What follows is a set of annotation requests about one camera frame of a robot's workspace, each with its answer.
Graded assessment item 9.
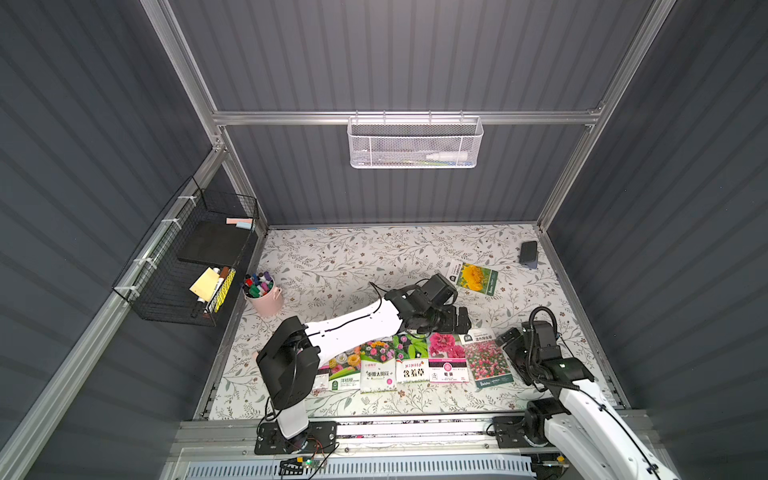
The yellow marigold seed packet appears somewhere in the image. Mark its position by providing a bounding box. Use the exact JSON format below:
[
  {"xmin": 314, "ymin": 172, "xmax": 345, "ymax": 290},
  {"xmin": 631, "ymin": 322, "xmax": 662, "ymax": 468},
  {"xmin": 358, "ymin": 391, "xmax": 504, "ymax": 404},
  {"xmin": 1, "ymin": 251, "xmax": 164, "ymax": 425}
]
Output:
[{"xmin": 448, "ymin": 261, "xmax": 499, "ymax": 296}]

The sunflowers moss rose seed packet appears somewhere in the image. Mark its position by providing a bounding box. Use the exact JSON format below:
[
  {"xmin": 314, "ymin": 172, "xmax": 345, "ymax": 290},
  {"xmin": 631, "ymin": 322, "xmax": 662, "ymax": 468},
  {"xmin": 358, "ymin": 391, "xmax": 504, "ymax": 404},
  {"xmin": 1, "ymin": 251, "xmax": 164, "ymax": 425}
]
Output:
[{"xmin": 360, "ymin": 340, "xmax": 397, "ymax": 393}]

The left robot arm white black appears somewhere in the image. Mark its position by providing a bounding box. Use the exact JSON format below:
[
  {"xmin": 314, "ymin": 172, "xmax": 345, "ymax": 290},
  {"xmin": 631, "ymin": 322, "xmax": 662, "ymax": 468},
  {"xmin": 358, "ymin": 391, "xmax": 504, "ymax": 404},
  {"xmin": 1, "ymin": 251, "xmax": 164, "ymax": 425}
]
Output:
[{"xmin": 257, "ymin": 273, "xmax": 472, "ymax": 440}]

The pink flowers white seed packet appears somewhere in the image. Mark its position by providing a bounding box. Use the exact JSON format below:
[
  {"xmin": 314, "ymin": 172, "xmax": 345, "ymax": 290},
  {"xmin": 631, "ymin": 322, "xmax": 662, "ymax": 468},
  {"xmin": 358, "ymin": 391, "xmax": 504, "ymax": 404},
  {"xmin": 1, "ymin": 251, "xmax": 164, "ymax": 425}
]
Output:
[{"xmin": 462, "ymin": 328, "xmax": 514, "ymax": 389}]

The magenta zinnia seed packet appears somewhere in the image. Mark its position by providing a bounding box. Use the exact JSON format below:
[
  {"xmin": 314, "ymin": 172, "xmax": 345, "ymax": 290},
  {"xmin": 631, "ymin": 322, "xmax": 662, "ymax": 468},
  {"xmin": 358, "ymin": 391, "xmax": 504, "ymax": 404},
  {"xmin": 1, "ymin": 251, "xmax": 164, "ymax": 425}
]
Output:
[{"xmin": 427, "ymin": 333, "xmax": 470, "ymax": 384}]

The black wire wall basket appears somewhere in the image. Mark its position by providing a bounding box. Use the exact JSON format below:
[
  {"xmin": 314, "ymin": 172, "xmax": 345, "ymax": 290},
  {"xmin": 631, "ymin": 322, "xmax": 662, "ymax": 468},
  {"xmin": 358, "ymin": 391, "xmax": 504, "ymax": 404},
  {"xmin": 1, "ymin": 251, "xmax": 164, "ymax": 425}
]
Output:
[{"xmin": 113, "ymin": 180, "xmax": 260, "ymax": 327}]

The white wire mesh basket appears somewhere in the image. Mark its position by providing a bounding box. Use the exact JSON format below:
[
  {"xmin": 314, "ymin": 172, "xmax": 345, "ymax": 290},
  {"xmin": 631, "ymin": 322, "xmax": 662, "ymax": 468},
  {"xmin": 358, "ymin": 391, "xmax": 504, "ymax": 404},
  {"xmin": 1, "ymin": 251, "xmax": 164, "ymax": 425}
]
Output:
[{"xmin": 347, "ymin": 114, "xmax": 484, "ymax": 169}]

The yellow sticky note pad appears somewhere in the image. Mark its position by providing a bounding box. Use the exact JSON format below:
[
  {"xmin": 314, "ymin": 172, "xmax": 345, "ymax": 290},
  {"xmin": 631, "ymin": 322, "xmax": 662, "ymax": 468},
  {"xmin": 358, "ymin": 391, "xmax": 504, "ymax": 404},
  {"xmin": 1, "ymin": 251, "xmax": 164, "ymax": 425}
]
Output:
[{"xmin": 189, "ymin": 268, "xmax": 220, "ymax": 302}]

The green leaf purple seed packet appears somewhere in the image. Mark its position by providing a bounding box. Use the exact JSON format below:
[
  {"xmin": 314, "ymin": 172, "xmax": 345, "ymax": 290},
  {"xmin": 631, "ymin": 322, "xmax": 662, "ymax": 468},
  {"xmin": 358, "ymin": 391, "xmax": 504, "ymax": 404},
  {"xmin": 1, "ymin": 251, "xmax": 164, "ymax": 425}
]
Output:
[{"xmin": 393, "ymin": 332, "xmax": 428, "ymax": 383}]

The aluminium front rail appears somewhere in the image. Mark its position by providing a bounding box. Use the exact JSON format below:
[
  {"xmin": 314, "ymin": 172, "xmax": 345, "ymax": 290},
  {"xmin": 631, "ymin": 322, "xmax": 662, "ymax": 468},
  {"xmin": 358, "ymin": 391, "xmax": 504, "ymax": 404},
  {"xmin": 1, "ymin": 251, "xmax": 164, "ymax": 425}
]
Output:
[{"xmin": 173, "ymin": 410, "xmax": 655, "ymax": 462}]

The pink pen cup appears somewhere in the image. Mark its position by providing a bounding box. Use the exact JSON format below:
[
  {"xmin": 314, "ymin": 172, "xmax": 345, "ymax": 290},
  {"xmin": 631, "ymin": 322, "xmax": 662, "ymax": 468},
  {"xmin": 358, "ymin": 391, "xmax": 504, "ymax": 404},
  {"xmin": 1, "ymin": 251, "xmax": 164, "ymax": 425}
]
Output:
[{"xmin": 242, "ymin": 271, "xmax": 284, "ymax": 318}]

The white tube in basket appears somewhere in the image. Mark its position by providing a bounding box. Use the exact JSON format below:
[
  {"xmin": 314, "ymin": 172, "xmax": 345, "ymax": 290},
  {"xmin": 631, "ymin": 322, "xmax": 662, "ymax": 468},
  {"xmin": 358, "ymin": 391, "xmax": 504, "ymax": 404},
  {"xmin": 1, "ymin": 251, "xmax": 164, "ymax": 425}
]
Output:
[{"xmin": 426, "ymin": 151, "xmax": 469, "ymax": 164}]

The mixed ranunculus seed packet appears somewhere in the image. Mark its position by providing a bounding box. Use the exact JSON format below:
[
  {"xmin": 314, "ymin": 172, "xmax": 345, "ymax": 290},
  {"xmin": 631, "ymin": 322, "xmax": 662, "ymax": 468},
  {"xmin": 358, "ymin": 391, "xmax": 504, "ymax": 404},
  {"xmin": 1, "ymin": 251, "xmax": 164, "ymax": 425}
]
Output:
[{"xmin": 316, "ymin": 347, "xmax": 361, "ymax": 391}]

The black phone-like device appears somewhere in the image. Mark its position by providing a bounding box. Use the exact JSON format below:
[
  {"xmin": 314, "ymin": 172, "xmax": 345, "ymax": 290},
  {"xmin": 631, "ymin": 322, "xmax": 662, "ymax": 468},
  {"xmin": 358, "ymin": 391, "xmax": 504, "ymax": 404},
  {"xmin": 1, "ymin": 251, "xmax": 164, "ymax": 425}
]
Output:
[{"xmin": 518, "ymin": 240, "xmax": 538, "ymax": 269}]

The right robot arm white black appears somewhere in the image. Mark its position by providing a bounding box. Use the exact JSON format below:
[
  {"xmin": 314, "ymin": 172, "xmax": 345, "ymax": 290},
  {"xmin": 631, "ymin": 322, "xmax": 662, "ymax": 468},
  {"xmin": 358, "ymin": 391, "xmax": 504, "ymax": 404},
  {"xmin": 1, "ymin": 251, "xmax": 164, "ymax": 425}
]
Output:
[{"xmin": 491, "ymin": 306, "xmax": 678, "ymax": 479}]

